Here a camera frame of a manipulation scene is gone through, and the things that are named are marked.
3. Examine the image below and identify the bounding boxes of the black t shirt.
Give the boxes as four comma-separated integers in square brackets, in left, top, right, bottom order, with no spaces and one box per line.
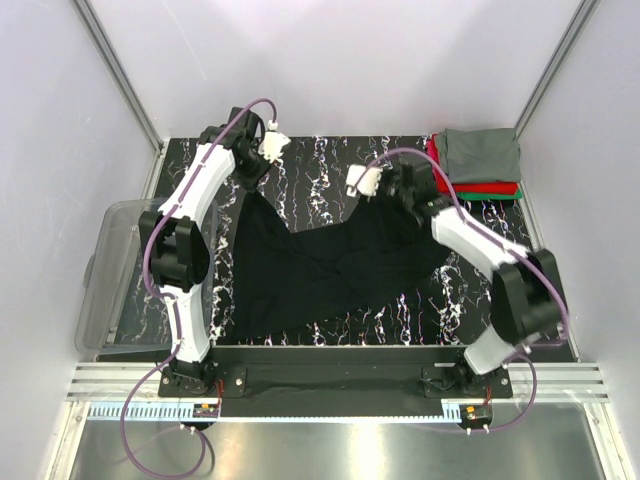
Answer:
[228,193,450,341]

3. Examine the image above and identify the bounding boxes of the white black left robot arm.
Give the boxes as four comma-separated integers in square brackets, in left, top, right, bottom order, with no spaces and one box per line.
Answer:
[138,106,290,388]

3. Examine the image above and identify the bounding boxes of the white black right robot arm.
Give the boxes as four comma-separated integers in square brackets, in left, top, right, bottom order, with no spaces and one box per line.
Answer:
[347,154,568,395]

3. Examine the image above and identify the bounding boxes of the folded green t shirt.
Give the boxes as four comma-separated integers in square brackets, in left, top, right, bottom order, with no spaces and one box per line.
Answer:
[457,189,523,201]

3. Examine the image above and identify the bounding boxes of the folded grey t shirt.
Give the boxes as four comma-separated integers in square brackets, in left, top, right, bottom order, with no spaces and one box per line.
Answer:
[435,128,521,184]

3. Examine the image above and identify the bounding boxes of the black marble pattern mat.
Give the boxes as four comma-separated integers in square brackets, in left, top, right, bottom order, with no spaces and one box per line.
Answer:
[97,135,566,357]

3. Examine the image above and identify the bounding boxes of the clear plastic bin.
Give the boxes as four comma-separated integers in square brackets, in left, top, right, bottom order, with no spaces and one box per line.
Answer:
[75,199,218,356]

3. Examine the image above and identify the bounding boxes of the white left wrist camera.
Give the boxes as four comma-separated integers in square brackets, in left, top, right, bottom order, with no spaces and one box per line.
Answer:
[258,130,291,163]

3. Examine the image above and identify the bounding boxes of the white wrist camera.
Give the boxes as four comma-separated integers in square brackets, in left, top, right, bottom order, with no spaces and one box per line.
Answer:
[258,130,291,163]
[346,164,383,198]

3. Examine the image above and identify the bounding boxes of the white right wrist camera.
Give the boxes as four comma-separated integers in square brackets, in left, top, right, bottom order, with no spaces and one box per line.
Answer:
[346,164,383,198]

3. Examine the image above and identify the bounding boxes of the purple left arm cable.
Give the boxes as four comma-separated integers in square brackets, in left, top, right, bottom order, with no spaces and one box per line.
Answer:
[121,98,280,474]

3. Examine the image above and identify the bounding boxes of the left aluminium corner post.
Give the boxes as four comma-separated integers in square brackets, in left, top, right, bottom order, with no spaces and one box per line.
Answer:
[70,0,164,155]

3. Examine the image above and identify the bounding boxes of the aluminium corner post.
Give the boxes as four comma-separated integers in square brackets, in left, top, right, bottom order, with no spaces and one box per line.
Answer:
[70,0,164,155]
[515,0,600,138]

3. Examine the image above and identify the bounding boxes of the right aluminium corner post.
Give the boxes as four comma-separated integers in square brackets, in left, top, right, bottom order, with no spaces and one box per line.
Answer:
[515,0,600,138]

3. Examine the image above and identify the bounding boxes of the aluminium frame rail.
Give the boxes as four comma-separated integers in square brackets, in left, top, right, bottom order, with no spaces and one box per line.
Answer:
[66,362,609,404]

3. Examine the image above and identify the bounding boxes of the white slotted cable duct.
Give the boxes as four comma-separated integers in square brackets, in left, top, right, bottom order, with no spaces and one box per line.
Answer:
[88,402,220,422]

